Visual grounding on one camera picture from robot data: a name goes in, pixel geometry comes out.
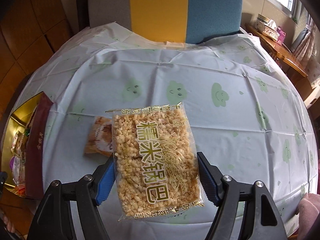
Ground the purple snack packet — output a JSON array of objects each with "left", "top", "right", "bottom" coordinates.
[{"left": 9, "top": 156, "right": 19, "bottom": 171}]

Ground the flaky pastry white packet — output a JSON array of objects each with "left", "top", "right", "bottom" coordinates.
[{"left": 84, "top": 116, "right": 113, "bottom": 157}]

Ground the clear rice crisp pack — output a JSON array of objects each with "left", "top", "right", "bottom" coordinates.
[{"left": 112, "top": 102, "right": 204, "bottom": 219}]

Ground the person's left hand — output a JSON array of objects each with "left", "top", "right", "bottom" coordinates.
[{"left": 3, "top": 214, "right": 15, "bottom": 233}]

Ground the gold red gift box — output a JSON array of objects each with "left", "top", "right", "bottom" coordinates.
[{"left": 1, "top": 92, "right": 53, "bottom": 199}]

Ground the cloud-print white tablecloth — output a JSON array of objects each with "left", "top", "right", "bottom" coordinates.
[{"left": 15, "top": 23, "right": 318, "bottom": 235}]

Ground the pink garment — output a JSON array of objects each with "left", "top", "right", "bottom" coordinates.
[{"left": 297, "top": 193, "right": 319, "bottom": 239}]

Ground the cardboard box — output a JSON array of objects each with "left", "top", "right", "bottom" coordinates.
[{"left": 304, "top": 85, "right": 320, "bottom": 120}]

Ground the wooden side table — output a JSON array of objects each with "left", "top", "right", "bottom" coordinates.
[{"left": 245, "top": 23, "right": 308, "bottom": 84}]

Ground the right side curtain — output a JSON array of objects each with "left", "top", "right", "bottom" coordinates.
[{"left": 290, "top": 4, "right": 320, "bottom": 88}]

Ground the pink small box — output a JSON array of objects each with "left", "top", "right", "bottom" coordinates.
[{"left": 277, "top": 26, "right": 286, "bottom": 46}]

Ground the patterned tissue box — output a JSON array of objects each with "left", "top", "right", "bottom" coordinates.
[{"left": 255, "top": 14, "right": 280, "bottom": 41}]

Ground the grey yellow blue chair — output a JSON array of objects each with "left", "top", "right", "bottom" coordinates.
[{"left": 76, "top": 0, "right": 242, "bottom": 44}]

